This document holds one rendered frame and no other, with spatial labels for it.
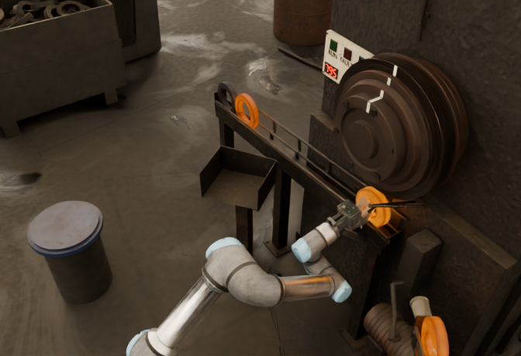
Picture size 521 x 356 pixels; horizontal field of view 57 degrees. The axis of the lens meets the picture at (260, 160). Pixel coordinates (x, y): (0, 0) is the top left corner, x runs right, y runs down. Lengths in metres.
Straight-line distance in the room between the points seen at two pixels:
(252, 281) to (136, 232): 1.45
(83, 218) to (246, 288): 1.10
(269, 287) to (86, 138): 2.34
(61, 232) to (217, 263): 0.98
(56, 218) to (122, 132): 1.30
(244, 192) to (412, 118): 0.89
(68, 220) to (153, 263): 0.54
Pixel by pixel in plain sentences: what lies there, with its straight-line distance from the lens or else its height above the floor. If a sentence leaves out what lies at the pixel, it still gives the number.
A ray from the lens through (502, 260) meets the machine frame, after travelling 1.65.
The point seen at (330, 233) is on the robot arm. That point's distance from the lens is 1.72.
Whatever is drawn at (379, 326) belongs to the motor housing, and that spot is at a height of 0.51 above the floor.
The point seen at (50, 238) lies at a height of 0.43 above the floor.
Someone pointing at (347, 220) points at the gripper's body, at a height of 0.77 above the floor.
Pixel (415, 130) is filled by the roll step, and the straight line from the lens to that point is 1.45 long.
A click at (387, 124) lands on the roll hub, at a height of 1.22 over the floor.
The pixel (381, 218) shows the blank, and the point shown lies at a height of 0.75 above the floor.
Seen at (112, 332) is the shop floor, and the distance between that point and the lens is 2.44.
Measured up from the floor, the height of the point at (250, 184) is 0.60.
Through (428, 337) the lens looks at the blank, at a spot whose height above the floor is 0.69.
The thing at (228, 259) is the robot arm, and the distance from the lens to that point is 1.48.
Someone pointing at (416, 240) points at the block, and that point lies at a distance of 1.71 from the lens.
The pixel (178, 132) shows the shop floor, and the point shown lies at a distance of 3.45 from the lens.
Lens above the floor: 2.03
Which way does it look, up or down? 40 degrees down
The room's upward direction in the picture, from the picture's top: 1 degrees clockwise
